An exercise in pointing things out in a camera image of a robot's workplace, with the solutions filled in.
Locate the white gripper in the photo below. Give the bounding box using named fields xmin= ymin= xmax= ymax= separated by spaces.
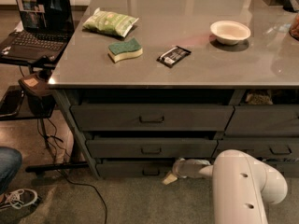
xmin=162 ymin=159 xmax=211 ymax=185

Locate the grey drawer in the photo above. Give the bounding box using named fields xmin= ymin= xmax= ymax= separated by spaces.
xmin=225 ymin=105 xmax=299 ymax=137
xmin=96 ymin=161 xmax=173 ymax=178
xmin=266 ymin=161 xmax=299 ymax=178
xmin=214 ymin=138 xmax=299 ymax=159
xmin=70 ymin=104 xmax=233 ymax=131
xmin=86 ymin=138 xmax=217 ymax=158

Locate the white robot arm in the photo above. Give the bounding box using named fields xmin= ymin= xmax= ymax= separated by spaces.
xmin=163 ymin=149 xmax=288 ymax=224

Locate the item in open shelf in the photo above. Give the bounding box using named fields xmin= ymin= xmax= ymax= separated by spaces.
xmin=245 ymin=92 xmax=273 ymax=105

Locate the black snack bar wrapper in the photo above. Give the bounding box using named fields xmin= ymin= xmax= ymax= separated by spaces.
xmin=157 ymin=46 xmax=191 ymax=68

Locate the green yellow sponge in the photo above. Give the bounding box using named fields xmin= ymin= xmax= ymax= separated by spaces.
xmin=108 ymin=37 xmax=143 ymax=63

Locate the black white sneaker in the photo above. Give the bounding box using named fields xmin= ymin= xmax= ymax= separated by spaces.
xmin=0 ymin=189 xmax=40 ymax=210

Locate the black device with label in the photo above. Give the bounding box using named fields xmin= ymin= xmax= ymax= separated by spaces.
xmin=18 ymin=71 xmax=55 ymax=117

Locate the white bowl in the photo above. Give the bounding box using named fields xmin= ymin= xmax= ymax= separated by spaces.
xmin=210 ymin=21 xmax=251 ymax=46

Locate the blue jeans leg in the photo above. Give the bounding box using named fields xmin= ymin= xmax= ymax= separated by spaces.
xmin=0 ymin=147 xmax=22 ymax=195

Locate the green chip bag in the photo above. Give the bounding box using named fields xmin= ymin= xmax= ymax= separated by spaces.
xmin=83 ymin=8 xmax=138 ymax=37

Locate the black laptop stand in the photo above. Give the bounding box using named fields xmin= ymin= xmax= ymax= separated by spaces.
xmin=0 ymin=64 xmax=89 ymax=175

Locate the black smartphone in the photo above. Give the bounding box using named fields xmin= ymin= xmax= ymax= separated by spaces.
xmin=0 ymin=90 xmax=24 ymax=118

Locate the brown jar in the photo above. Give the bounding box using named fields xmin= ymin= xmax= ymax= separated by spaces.
xmin=289 ymin=13 xmax=299 ymax=40

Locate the black laptop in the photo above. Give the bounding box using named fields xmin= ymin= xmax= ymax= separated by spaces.
xmin=1 ymin=0 xmax=75 ymax=63

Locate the black power cable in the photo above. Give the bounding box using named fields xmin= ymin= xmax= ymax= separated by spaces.
xmin=36 ymin=119 xmax=108 ymax=224

